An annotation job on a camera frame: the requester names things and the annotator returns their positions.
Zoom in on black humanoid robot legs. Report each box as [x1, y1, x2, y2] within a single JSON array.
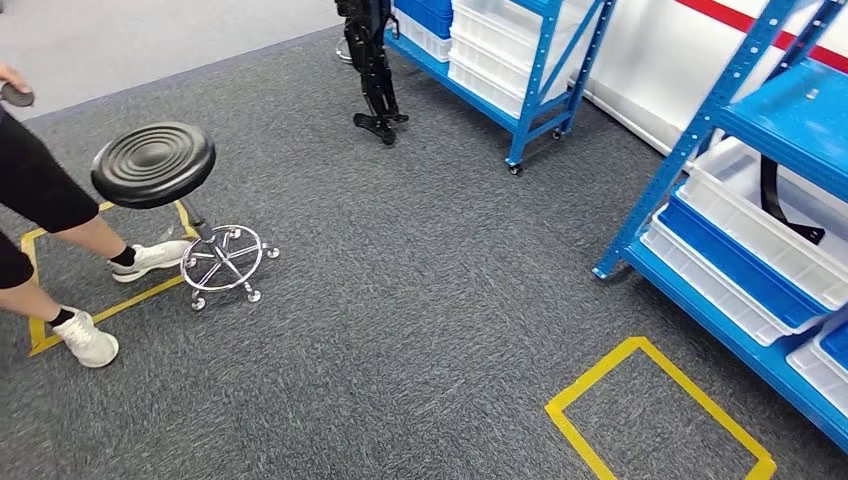
[[334, 0, 411, 147]]

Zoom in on black round handheld object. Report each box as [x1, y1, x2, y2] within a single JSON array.
[[0, 82, 36, 109]]

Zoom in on white vehicle body red stripe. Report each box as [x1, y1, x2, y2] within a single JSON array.
[[581, 0, 848, 158]]

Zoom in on black part in crate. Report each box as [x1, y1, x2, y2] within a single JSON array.
[[759, 155, 827, 246]]

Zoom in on black stool with chrome base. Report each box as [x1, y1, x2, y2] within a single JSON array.
[[90, 121, 281, 312]]

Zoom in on stacked white storage bins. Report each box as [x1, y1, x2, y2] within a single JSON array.
[[448, 0, 588, 120]]

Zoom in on standing person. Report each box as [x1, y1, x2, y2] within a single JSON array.
[[0, 62, 193, 370]]

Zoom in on white plastic crate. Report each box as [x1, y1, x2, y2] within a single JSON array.
[[639, 210, 824, 348], [394, 9, 454, 64], [675, 135, 848, 313], [786, 336, 848, 417]]

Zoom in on blue metal shelf rack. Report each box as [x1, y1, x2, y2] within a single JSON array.
[[384, 0, 619, 178], [591, 0, 848, 456]]

